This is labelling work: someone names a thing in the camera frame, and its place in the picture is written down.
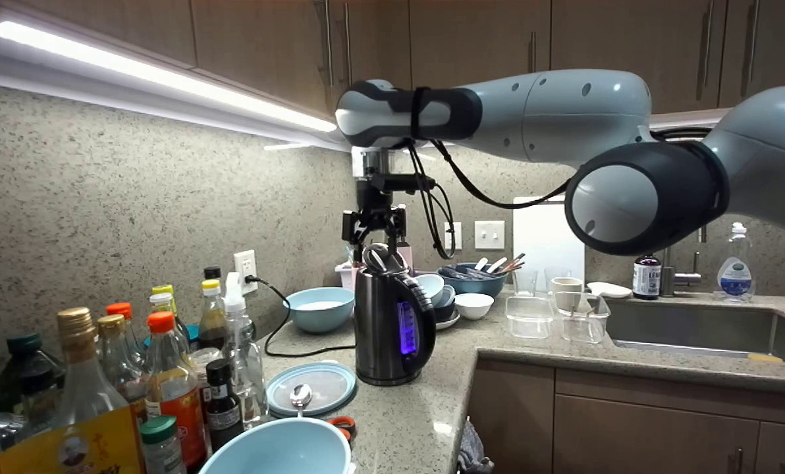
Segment stacked bowls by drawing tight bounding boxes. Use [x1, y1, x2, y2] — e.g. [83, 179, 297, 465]
[417, 274, 462, 328]

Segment spray bottle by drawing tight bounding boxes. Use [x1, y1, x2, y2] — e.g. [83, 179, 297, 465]
[225, 271, 266, 426]

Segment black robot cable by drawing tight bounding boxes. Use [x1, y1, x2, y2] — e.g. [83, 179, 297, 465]
[405, 83, 580, 262]

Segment drinking glass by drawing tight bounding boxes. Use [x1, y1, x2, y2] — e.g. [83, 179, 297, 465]
[561, 294, 612, 345]

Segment kitchen sink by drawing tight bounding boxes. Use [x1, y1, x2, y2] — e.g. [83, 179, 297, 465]
[607, 300, 785, 360]

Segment white cup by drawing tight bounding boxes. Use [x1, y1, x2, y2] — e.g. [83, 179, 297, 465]
[550, 277, 584, 312]

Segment orange scissors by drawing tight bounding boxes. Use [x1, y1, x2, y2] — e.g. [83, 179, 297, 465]
[330, 415, 359, 441]

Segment dark brown bottle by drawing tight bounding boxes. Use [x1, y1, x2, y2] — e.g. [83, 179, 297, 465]
[633, 254, 661, 300]

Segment hand soap bottle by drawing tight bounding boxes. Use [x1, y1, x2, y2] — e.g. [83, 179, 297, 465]
[717, 221, 753, 300]

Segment light blue bowl behind kettle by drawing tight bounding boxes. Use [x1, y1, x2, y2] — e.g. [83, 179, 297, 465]
[287, 286, 354, 335]

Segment under-cabinet light strip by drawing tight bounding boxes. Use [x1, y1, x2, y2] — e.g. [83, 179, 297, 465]
[0, 4, 349, 150]

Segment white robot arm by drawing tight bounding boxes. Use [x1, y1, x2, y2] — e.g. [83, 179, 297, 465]
[334, 67, 785, 254]

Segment large blue mixing bowl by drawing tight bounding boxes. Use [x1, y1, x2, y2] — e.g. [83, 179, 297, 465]
[441, 262, 505, 298]

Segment glass baking dish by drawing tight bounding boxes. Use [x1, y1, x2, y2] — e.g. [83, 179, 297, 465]
[505, 291, 554, 339]

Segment black electric kettle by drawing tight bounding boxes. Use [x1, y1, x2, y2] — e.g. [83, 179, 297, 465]
[357, 242, 434, 387]

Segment light blue plate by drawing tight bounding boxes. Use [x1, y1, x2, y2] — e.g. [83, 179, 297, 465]
[266, 360, 359, 418]

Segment small white bowl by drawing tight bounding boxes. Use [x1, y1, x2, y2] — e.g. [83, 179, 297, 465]
[457, 291, 493, 321]

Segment light switch plate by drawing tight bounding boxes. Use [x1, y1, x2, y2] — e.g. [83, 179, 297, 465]
[474, 221, 505, 250]

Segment white cutting board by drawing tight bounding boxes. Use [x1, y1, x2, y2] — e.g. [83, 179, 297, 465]
[512, 196, 584, 291]

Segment light blue bowl front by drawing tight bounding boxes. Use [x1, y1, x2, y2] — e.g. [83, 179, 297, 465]
[200, 418, 354, 474]

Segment wall outlet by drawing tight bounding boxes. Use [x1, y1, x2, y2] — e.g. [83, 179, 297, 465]
[234, 250, 258, 286]

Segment yellow label oil bottle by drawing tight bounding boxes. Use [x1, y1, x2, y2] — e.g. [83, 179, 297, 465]
[0, 308, 142, 474]

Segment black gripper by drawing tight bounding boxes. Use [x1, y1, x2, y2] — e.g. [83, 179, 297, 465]
[339, 174, 434, 254]

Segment red cap sauce bottle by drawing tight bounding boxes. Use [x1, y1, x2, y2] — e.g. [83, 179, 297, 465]
[148, 310, 209, 474]

